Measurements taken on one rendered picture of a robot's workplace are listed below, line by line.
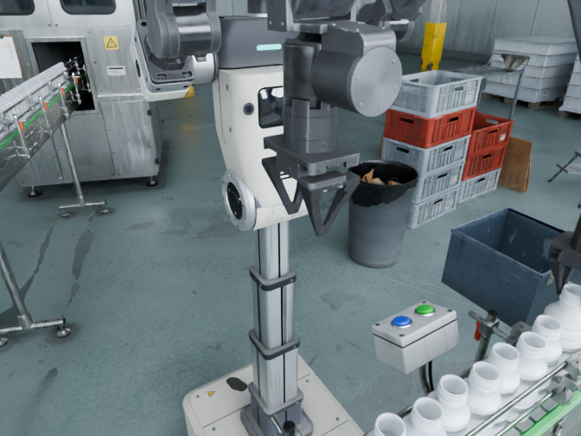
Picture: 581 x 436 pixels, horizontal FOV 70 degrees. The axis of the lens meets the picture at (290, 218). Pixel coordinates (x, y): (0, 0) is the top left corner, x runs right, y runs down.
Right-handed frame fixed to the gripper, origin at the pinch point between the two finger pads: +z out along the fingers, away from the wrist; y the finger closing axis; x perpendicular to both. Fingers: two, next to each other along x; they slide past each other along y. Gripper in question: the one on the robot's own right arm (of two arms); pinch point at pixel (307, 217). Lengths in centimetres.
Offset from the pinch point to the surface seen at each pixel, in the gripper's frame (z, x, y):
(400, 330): 28.1, 20.5, 0.0
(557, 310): 22.9, 41.9, 13.9
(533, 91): 109, 670, -344
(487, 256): 48, 85, -24
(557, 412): 40, 40, 20
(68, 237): 141, -25, -286
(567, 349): 29, 42, 17
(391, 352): 32.0, 18.7, 0.3
